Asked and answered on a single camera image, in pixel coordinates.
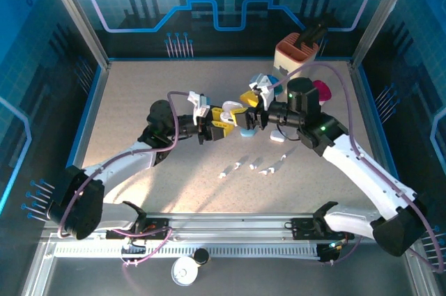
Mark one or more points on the blue earbud case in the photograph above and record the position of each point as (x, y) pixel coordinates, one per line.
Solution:
(248, 133)

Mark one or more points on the white square earbud case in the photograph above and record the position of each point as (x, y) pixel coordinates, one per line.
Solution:
(278, 137)

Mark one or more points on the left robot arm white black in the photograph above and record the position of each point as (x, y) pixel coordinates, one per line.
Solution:
(118, 163)

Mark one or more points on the magenta plastic bowl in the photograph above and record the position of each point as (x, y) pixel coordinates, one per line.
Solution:
(324, 92)

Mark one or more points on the beige knife block orange top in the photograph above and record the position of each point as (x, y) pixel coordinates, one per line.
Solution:
(294, 48)

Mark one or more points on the black round cap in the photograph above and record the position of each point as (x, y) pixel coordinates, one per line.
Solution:
(201, 257)

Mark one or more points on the white round lid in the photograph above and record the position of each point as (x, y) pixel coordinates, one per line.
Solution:
(183, 273)

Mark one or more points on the black electronics box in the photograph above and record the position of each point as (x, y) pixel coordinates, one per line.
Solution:
(329, 254)

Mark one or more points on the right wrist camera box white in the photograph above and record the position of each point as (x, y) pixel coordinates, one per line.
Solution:
(265, 92)

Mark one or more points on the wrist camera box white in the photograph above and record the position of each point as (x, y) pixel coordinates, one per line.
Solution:
(200, 106)
(265, 92)

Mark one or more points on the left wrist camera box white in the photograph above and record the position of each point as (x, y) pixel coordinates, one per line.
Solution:
(200, 106)

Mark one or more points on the aluminium table side rail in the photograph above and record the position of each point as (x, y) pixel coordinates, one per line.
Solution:
(99, 94)
(359, 94)

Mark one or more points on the aluminium mounting rail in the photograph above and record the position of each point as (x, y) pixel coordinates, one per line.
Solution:
(226, 226)

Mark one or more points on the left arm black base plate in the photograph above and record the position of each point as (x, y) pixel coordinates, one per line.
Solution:
(158, 228)

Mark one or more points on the aluminium frame post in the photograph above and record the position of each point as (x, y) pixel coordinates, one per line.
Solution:
(78, 17)
(380, 14)

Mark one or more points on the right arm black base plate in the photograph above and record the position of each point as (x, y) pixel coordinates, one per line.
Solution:
(303, 228)

